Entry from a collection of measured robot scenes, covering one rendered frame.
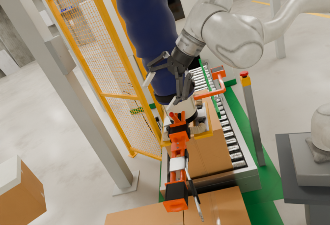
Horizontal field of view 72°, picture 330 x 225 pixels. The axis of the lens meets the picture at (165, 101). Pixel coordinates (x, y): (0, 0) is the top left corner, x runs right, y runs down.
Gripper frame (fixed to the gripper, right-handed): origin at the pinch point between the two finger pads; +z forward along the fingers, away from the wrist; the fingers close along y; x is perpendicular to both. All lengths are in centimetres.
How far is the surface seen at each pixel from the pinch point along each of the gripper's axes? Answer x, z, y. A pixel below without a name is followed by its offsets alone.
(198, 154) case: 67, 50, 17
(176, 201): -10.9, 16.6, 31.3
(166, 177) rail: 67, 86, 11
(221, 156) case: 77, 44, 29
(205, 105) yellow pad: 61, 16, 2
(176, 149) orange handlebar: 10.3, 18.0, 16.0
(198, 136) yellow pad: 35.8, 21.1, 15.0
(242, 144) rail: 106, 39, 33
